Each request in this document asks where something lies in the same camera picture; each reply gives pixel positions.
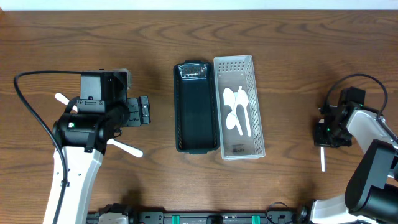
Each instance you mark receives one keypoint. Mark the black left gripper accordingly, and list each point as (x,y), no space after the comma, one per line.
(134,112)

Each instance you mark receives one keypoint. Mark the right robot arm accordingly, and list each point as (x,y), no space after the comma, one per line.
(368,197)

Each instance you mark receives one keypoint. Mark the clear perforated plastic basket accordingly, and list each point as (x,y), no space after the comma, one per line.
(231,74)

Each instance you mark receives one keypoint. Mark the white plastic spoon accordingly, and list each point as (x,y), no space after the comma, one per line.
(322,159)
(244,104)
(231,121)
(229,98)

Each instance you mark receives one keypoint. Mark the wooden fork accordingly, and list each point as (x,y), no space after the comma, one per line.
(62,98)
(125,147)

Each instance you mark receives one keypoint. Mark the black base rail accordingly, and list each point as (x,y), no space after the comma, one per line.
(119,213)

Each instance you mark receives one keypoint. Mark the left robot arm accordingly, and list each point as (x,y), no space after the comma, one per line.
(87,126)

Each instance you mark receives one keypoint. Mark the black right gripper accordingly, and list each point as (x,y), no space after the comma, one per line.
(323,137)

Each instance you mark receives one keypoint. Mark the black perforated plastic basket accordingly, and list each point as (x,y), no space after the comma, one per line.
(196,116)

